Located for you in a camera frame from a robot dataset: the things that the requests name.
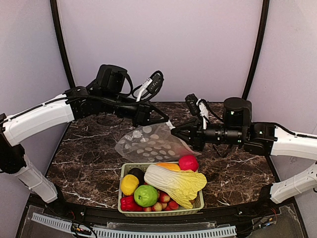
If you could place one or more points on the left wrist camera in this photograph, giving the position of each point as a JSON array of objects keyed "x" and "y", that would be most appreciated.
[{"x": 150, "y": 87}]

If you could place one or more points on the toy lychee fruit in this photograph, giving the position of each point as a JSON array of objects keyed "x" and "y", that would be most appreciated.
[{"x": 157, "y": 207}]

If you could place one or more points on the pale green plastic basket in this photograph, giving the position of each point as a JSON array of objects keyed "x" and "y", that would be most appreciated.
[{"x": 163, "y": 207}]

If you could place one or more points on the dark purple toy eggplant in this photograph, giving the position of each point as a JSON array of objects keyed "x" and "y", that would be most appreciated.
[{"x": 138, "y": 173}]

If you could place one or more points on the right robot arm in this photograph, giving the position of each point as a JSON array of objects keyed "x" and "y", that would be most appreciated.
[{"x": 237, "y": 128}]

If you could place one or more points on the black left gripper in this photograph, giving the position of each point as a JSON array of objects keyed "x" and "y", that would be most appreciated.
[{"x": 143, "y": 118}]

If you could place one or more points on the white slotted cable duct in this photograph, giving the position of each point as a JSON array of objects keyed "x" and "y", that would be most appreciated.
[{"x": 125, "y": 230}]

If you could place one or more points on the orange yellow toy mango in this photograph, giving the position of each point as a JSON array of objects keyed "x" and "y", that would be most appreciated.
[{"x": 170, "y": 166}]

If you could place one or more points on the black corner frame post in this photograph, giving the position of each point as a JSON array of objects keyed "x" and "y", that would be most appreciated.
[
  {"x": 257, "y": 49},
  {"x": 61, "y": 43}
]

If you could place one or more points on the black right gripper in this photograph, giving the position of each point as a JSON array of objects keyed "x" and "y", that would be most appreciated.
[{"x": 196, "y": 134}]

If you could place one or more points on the red toy bell pepper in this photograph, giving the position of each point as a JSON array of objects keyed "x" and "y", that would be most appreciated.
[{"x": 128, "y": 204}]

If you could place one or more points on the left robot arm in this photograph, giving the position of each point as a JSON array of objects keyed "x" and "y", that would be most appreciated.
[{"x": 111, "y": 92}]

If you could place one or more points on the clear dotted zip top bag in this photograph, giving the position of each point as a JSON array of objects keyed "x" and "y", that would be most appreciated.
[{"x": 153, "y": 143}]

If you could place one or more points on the yellow toy lemon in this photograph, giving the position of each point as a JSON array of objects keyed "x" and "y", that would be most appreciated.
[{"x": 129, "y": 184}]

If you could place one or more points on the black right corner frame post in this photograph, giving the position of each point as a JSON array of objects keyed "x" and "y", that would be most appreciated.
[{"x": 257, "y": 49}]

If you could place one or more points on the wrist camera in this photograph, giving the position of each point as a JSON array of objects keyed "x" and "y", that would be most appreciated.
[
  {"x": 150, "y": 87},
  {"x": 197, "y": 108}
]

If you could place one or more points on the toy napa cabbage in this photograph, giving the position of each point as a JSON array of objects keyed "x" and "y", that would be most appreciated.
[{"x": 181, "y": 186}]

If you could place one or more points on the red toy pomegranate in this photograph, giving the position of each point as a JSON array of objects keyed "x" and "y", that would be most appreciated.
[{"x": 188, "y": 162}]

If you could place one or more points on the green toy apple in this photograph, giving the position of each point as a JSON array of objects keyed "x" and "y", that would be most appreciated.
[{"x": 146, "y": 196}]

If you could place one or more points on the black left corner frame post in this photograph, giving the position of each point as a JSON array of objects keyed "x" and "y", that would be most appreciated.
[{"x": 61, "y": 43}]

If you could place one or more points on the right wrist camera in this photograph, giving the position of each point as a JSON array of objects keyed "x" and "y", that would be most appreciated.
[{"x": 197, "y": 108}]

